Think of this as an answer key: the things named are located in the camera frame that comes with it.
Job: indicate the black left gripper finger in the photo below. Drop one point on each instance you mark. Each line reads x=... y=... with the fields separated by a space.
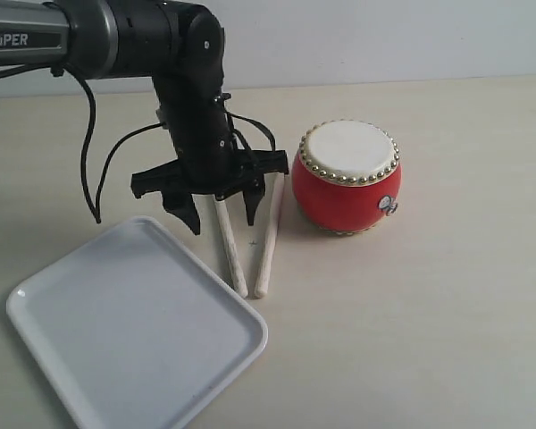
x=182 y=206
x=253 y=194

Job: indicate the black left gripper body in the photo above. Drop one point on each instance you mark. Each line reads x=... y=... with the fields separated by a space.
x=213 y=157

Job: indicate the white drumstick one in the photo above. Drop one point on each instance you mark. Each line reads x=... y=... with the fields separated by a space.
x=236 y=272
x=272 y=226

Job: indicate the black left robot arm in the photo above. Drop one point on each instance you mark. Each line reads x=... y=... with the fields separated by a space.
x=179 y=46

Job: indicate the red small drum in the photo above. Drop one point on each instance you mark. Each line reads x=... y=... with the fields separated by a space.
x=346 y=175

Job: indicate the white plastic tray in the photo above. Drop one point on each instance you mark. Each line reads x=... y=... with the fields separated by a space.
x=132 y=330

